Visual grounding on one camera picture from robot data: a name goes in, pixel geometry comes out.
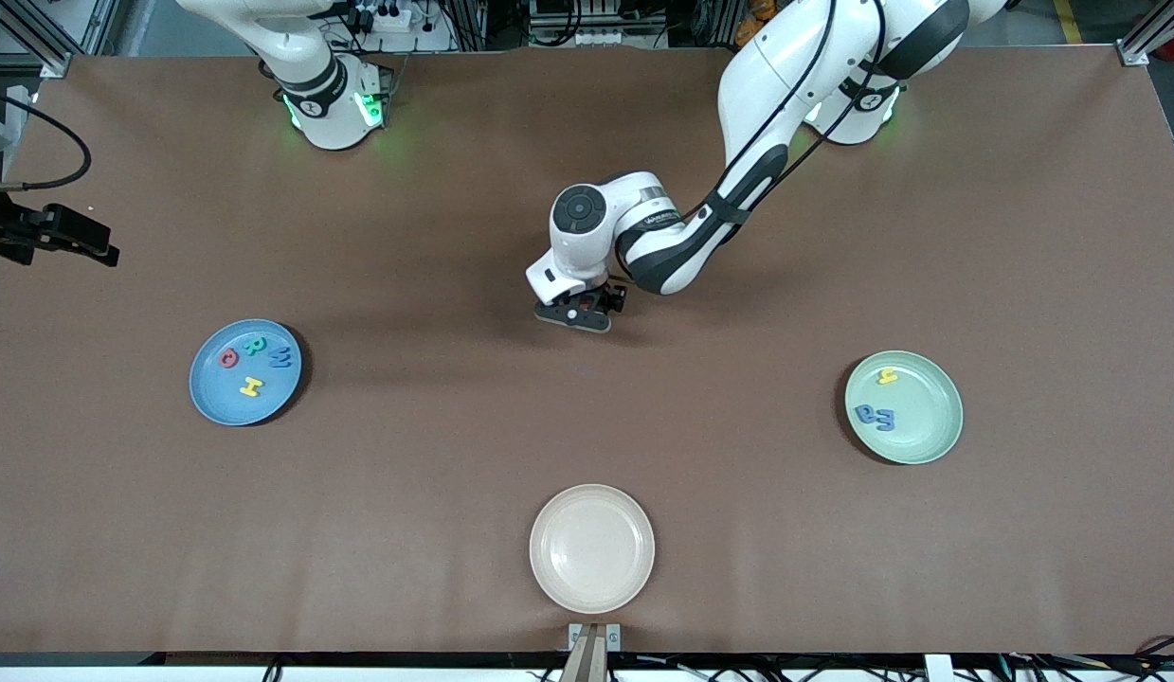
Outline blue plate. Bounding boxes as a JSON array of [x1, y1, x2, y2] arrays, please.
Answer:
[[189, 318, 303, 427]]

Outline beige plate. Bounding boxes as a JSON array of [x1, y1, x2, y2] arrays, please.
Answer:
[[529, 484, 656, 615]]

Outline green plate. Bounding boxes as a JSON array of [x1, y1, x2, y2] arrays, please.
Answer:
[[844, 350, 964, 465]]

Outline white power strip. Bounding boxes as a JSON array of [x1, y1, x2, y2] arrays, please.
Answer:
[[354, 0, 417, 34]]

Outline orange snack bags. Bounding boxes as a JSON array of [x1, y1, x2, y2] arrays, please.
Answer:
[[735, 0, 782, 46]]

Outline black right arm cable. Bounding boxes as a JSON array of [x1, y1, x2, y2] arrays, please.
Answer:
[[0, 90, 93, 193]]

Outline aluminium frame post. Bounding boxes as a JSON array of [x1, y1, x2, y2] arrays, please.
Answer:
[[0, 0, 123, 79], [1117, 0, 1174, 67]]

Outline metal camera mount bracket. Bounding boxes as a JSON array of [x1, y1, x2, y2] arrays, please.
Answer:
[[568, 622, 623, 682]]

